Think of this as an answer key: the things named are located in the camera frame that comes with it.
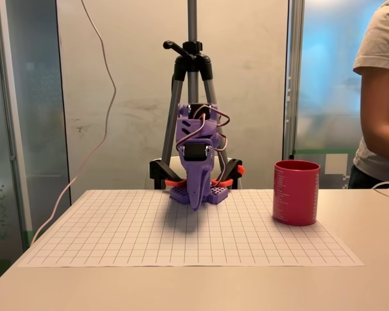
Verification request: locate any red white black servo wire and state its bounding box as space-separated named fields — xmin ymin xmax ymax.
xmin=175 ymin=106 xmax=233 ymax=183

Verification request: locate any red cup with white print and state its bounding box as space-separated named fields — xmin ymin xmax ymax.
xmin=272 ymin=159 xmax=322 ymax=227

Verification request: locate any white grid paper sheet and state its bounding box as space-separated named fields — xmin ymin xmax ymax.
xmin=18 ymin=189 xmax=366 ymax=268

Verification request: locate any grey and black tripod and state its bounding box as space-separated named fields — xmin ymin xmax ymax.
xmin=161 ymin=0 xmax=231 ymax=191

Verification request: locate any pale pink hanging cable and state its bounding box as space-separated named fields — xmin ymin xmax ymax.
xmin=30 ymin=0 xmax=117 ymax=246

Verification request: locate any black clamp with orange handle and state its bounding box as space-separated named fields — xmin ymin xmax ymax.
xmin=148 ymin=158 xmax=187 ymax=190
xmin=213 ymin=157 xmax=246 ymax=190

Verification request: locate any grey aluminium frame post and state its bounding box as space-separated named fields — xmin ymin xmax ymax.
xmin=0 ymin=0 xmax=34 ymax=249
xmin=283 ymin=0 xmax=306 ymax=160

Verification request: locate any person in grey t-shirt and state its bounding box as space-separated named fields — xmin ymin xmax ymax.
xmin=348 ymin=0 xmax=389 ymax=190

